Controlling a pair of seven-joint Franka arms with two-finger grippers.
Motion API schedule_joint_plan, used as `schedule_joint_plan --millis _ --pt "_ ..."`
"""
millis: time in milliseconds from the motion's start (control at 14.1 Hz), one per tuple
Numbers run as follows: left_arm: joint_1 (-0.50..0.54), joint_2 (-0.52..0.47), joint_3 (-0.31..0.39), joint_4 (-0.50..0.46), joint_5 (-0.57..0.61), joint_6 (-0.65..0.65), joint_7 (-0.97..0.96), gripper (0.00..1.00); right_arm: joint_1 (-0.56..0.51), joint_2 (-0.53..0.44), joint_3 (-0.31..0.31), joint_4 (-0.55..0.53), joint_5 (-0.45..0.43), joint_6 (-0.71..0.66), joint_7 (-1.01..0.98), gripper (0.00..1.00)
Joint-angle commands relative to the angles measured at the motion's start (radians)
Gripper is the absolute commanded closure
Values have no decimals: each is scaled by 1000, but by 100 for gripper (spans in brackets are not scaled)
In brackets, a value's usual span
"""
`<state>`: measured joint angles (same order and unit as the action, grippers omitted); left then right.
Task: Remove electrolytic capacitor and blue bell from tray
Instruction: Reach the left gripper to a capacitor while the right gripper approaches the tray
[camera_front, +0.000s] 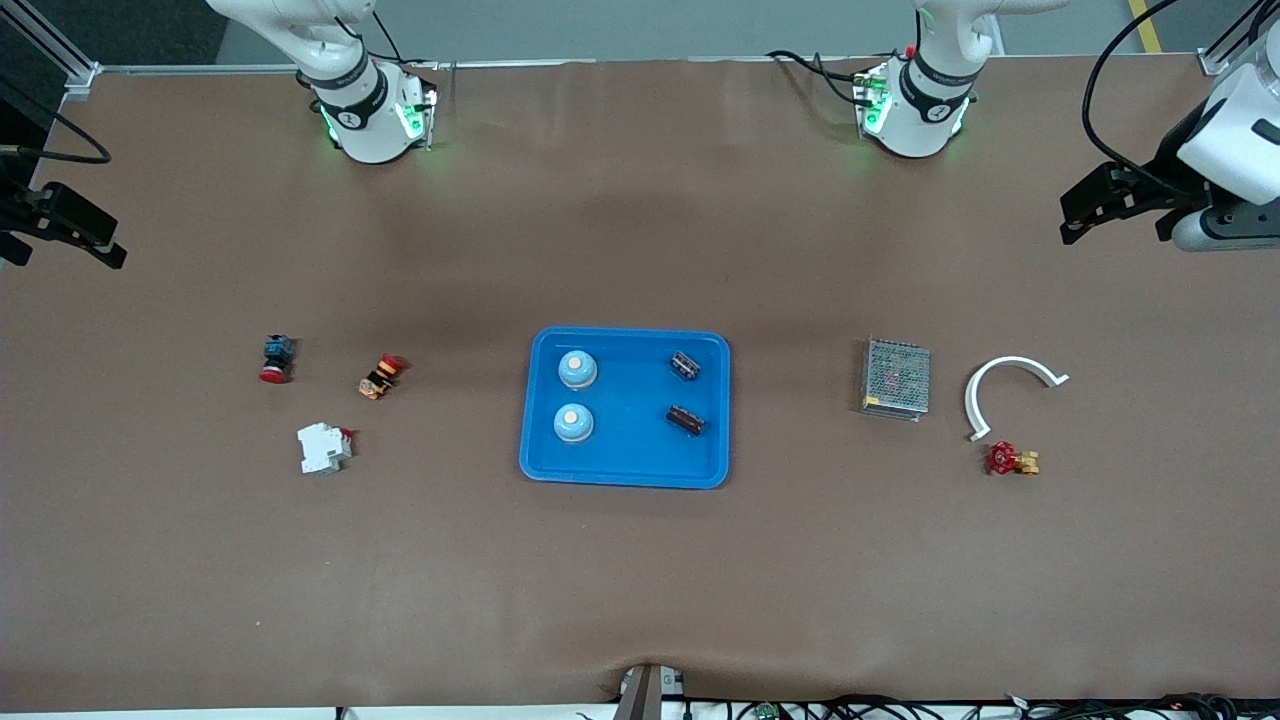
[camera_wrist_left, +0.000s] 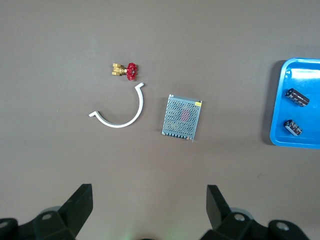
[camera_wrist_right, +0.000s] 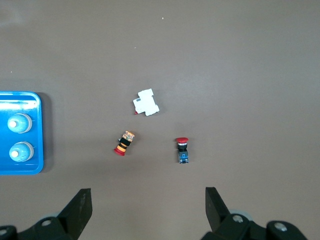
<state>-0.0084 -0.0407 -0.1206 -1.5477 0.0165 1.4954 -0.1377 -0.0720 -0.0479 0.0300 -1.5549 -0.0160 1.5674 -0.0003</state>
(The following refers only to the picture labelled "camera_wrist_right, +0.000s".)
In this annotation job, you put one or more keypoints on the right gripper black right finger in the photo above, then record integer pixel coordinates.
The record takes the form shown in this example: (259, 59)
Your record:
(217, 215)

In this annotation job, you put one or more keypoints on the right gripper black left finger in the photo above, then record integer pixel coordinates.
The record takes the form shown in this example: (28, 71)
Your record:
(75, 212)

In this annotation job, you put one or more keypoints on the red mushroom button blue base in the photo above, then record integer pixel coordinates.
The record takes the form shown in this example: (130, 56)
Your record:
(182, 150)

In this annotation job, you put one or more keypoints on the blue plastic tray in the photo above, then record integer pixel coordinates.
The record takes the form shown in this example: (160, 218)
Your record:
(5, 140)

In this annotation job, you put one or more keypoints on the white circuit breaker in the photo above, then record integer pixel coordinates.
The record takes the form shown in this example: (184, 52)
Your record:
(146, 103)

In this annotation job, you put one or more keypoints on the orange black red-capped switch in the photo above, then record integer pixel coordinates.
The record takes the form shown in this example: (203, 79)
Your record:
(123, 145)

